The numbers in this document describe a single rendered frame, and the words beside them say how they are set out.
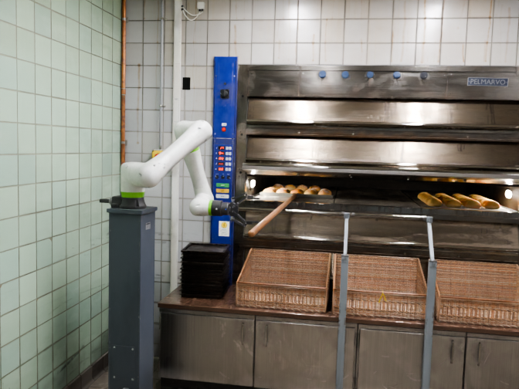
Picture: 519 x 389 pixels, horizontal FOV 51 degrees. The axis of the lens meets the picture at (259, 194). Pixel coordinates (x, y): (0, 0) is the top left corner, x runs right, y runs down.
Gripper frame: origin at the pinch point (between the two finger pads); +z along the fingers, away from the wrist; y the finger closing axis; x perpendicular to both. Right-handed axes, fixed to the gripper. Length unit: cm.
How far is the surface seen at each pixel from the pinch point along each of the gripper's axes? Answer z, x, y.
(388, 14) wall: 71, -62, -124
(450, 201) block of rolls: 119, -78, -3
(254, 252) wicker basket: -11, -58, 36
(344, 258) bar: 51, -2, 25
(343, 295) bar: 51, -2, 47
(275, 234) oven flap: 3, -60, 23
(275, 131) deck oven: 0, -62, -47
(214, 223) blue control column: -40, -58, 18
